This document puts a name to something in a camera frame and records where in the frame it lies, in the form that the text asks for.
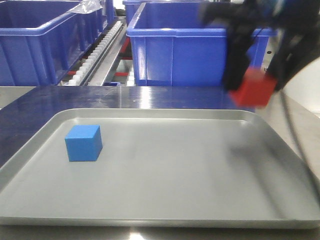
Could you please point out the grey metal tray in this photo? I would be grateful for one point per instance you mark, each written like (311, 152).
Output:
(204, 168)

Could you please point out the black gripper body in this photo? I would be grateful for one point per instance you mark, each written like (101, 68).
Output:
(293, 15)

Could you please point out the red cube block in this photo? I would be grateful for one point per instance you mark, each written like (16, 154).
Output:
(255, 90)

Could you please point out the clear plastic film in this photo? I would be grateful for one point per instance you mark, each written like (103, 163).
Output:
(86, 7)

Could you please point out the white roller conveyor rail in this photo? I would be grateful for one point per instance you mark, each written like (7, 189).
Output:
(90, 65)

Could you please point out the right blue plastic bin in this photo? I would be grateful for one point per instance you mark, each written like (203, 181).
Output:
(171, 47)

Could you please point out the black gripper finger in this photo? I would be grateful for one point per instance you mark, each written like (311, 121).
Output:
(239, 39)
(297, 49)

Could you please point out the blue plastic bin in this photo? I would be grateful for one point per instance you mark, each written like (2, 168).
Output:
(40, 41)
(171, 47)

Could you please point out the blue cube block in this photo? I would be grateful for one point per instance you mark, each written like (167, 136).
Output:
(84, 143)

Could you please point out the left blue plastic bin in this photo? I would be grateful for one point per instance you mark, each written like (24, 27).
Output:
(40, 41)

